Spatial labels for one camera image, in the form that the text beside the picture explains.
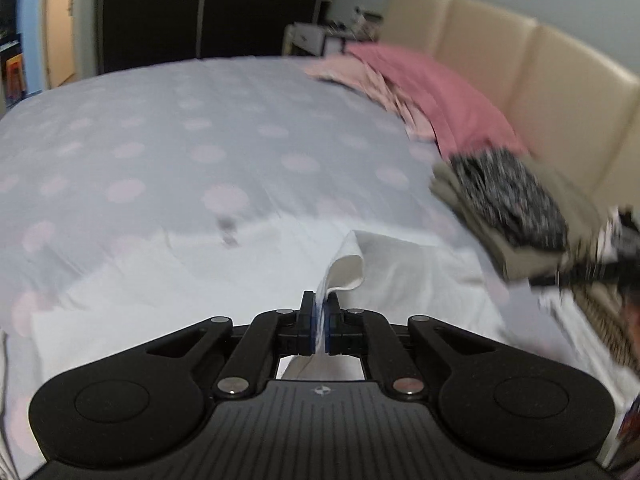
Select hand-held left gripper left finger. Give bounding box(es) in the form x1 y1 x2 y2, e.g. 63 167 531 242
145 290 318 401

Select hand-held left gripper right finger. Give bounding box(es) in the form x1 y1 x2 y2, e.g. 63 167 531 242
324 292 493 401

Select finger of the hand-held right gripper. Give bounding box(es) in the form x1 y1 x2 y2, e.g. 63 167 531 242
530 256 640 291

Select white long-sleeve shirt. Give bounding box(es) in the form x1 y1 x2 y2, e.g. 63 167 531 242
29 217 507 386

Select folded dark patterned clothes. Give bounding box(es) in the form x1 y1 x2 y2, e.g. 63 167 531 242
429 159 568 283

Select striped folded garment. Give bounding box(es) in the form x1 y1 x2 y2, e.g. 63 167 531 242
562 277 640 383

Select cream padded headboard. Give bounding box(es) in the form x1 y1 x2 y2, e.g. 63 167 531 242
379 0 640 213

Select polka dot bed sheet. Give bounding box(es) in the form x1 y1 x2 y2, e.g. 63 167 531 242
0 54 632 463

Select pink pillow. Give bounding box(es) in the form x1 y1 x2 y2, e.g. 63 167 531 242
344 41 532 162

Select light pink ruffled cloth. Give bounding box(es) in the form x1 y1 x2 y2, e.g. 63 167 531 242
304 54 437 142

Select white nightstand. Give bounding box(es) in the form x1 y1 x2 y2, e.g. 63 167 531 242
281 21 382 59

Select dark wardrobe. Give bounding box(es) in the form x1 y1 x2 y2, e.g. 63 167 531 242
94 0 332 77

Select hallway door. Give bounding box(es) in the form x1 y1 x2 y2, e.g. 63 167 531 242
42 0 77 88

